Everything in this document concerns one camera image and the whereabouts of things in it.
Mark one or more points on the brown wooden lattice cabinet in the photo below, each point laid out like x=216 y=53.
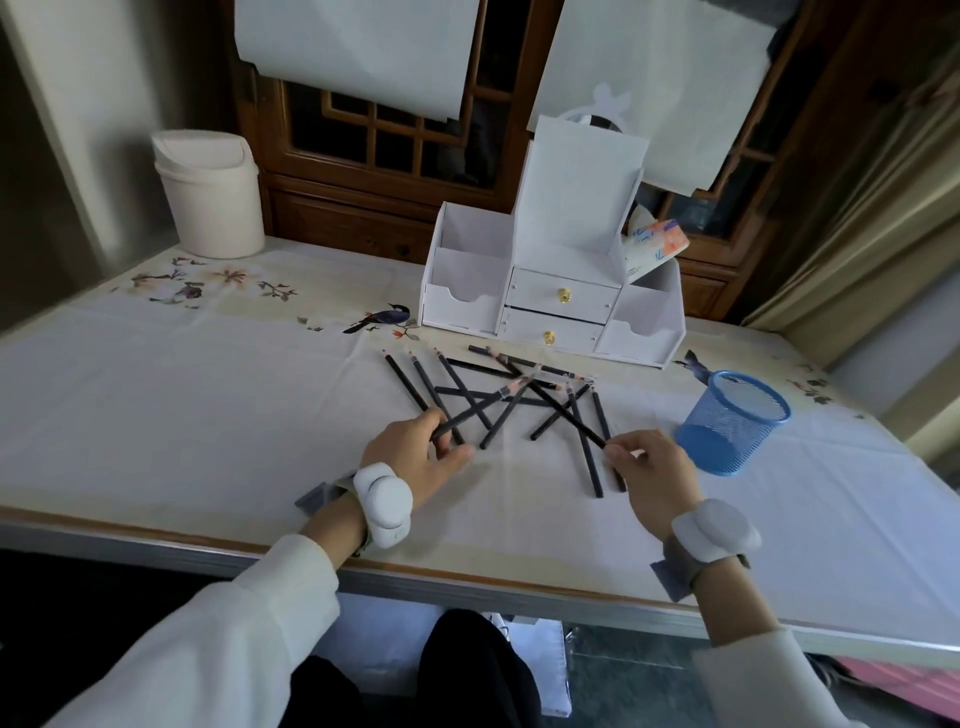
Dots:
x=337 y=225

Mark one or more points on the colourful tissue packet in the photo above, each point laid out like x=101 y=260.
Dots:
x=652 y=247

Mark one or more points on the white cloth covered table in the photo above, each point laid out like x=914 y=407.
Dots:
x=187 y=420

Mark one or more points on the person's left leg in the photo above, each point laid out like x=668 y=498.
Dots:
x=322 y=697

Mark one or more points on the person's left forearm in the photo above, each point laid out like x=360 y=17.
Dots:
x=225 y=645

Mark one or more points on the person's right forearm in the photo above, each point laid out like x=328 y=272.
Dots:
x=757 y=675

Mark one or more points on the white desk organizer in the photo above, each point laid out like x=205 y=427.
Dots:
x=577 y=195

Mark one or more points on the white paper sheet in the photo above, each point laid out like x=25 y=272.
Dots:
x=352 y=52
x=675 y=90

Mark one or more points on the beige curtain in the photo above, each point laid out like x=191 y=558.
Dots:
x=885 y=247

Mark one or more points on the pile of black pencils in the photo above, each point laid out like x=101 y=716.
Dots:
x=591 y=465

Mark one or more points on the person's left hand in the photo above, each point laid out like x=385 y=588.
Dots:
x=405 y=450

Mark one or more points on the person's right leg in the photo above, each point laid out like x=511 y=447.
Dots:
x=480 y=675

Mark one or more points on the white round eared mirror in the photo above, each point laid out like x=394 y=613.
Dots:
x=609 y=97

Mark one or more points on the white swing lid bin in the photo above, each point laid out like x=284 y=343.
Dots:
x=214 y=202

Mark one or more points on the blue mesh pencil cup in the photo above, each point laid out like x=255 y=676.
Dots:
x=724 y=435

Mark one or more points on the person's right hand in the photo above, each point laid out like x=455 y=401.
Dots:
x=660 y=480

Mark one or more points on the person's leg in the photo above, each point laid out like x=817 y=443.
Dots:
x=322 y=697
x=480 y=675

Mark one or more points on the pink fabric item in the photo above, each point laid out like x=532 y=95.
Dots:
x=915 y=679

